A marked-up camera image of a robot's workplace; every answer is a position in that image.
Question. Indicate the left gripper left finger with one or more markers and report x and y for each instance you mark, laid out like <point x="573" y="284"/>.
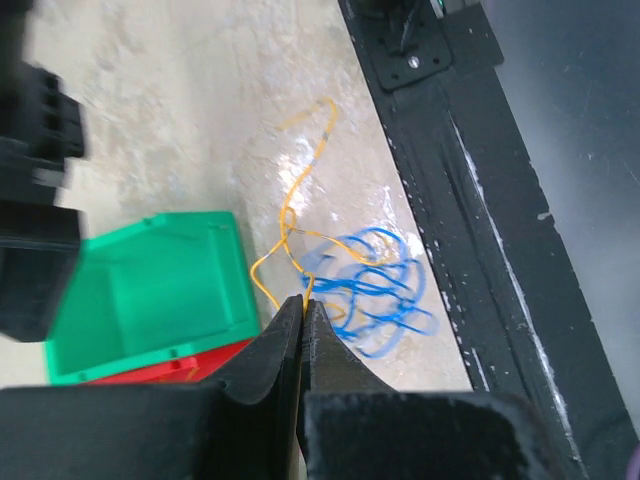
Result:
<point x="238" y="423"/>

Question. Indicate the red bin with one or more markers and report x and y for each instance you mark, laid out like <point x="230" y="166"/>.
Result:
<point x="188" y="369"/>

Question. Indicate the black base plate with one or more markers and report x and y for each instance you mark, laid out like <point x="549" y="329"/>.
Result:
<point x="519" y="317"/>

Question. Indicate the green bin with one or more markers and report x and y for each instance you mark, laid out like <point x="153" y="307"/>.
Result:
<point x="167" y="287"/>

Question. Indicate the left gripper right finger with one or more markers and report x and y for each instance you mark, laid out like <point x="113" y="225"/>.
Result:
<point x="357" y="427"/>

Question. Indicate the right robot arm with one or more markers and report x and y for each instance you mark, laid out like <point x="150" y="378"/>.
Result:
<point x="41" y="127"/>

